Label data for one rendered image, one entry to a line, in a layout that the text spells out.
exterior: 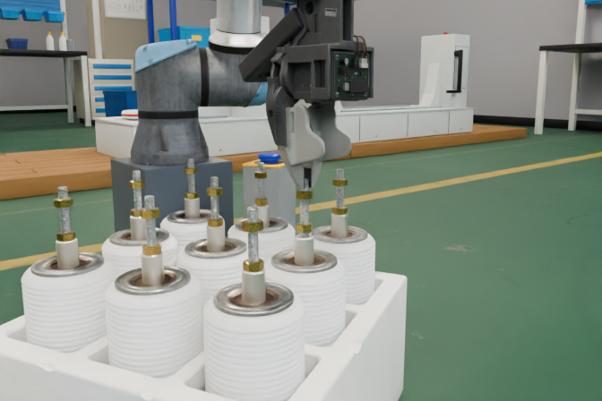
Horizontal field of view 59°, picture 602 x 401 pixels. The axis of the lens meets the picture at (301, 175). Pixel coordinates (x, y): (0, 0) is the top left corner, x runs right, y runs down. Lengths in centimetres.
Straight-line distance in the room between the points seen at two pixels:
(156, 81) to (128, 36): 596
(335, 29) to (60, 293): 39
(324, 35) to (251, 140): 234
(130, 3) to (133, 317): 657
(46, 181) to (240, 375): 197
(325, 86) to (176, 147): 55
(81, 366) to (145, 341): 7
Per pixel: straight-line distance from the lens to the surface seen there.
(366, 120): 340
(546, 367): 100
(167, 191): 101
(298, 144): 56
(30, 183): 239
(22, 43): 603
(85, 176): 244
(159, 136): 104
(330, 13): 54
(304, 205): 60
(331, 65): 52
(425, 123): 383
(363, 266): 70
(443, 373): 93
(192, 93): 104
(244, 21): 104
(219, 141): 277
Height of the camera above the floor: 45
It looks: 10 degrees down
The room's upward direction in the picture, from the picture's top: straight up
